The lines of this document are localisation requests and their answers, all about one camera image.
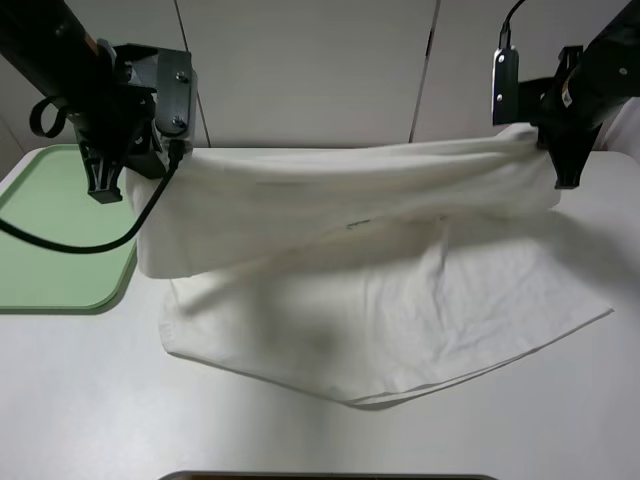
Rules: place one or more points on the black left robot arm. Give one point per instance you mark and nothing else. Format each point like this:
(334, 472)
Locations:
(85, 83)

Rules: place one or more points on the white short sleeve t-shirt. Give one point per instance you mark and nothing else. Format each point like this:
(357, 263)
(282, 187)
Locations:
(366, 276)

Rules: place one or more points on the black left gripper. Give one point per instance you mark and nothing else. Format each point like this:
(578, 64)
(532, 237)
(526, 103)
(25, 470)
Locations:
(114, 133)

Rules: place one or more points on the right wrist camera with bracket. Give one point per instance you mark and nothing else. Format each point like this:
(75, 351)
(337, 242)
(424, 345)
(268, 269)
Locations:
(531, 101)

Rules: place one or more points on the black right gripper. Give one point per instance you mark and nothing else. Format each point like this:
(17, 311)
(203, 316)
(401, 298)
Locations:
(569, 118)

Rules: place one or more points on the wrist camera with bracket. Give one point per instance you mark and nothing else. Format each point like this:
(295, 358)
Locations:
(163, 81)
(531, 101)

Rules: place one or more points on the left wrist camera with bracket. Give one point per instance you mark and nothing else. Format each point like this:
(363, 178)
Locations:
(163, 81)

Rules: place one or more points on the green plastic tray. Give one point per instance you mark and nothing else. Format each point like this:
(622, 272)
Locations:
(49, 199)

